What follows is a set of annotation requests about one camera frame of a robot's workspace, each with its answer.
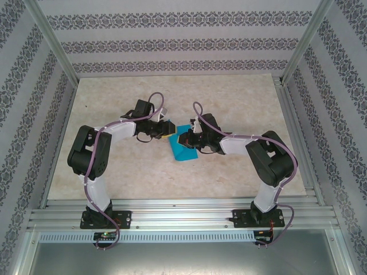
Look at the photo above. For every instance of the sheet metal tray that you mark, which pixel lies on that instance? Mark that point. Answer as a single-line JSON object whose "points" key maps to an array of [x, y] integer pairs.
{"points": [[183, 260]]}

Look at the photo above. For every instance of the blue paper sheet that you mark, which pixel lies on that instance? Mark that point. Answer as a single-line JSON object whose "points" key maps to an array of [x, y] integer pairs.
{"points": [[185, 156]]}

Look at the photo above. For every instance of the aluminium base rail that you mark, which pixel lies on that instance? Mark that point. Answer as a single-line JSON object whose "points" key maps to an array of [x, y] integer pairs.
{"points": [[177, 213]]}

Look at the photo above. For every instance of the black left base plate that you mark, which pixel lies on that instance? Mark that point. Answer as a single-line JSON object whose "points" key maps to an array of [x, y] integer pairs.
{"points": [[124, 219]]}

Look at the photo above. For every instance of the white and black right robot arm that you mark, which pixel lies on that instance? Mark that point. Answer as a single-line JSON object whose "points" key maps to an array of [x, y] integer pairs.
{"points": [[266, 194]]}

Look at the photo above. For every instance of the aluminium frame post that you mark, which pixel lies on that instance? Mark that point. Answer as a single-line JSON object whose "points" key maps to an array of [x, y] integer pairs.
{"points": [[308, 37], [51, 37], [342, 252], [25, 252]]}

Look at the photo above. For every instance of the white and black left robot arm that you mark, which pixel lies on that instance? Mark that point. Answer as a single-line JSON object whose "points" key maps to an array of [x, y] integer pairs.
{"points": [[97, 194]]}

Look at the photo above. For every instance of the aluminium side rail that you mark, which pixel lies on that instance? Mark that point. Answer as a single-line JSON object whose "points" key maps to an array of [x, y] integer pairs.
{"points": [[299, 143], [58, 146]]}

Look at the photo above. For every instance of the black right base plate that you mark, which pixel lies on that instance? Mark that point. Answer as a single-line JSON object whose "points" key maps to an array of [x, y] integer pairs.
{"points": [[239, 219]]}

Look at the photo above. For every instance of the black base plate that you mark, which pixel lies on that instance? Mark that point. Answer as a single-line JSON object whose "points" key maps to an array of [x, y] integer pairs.
{"points": [[239, 219], [124, 219]]}

